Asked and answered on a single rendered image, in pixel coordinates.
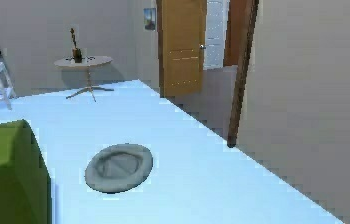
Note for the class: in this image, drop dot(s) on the white panelled door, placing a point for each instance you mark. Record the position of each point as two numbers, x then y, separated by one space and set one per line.
215 33

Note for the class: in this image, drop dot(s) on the grey round floor cushion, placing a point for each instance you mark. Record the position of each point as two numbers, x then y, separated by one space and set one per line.
119 168

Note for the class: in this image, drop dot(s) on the round beige side table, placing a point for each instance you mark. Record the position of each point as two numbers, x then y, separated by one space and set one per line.
86 62

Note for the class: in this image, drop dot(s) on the framed wall picture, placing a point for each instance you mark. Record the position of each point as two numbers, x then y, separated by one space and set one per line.
149 19

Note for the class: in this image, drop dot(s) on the dark brown door frame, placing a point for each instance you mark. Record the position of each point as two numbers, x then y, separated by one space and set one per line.
242 73

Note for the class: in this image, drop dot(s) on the brown wooden room door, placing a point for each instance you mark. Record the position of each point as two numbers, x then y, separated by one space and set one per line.
182 50

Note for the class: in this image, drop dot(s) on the green sofa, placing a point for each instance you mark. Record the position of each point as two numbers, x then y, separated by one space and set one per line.
9 173

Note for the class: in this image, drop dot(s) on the brown potted house plant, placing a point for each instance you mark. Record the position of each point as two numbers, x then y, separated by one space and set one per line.
76 51

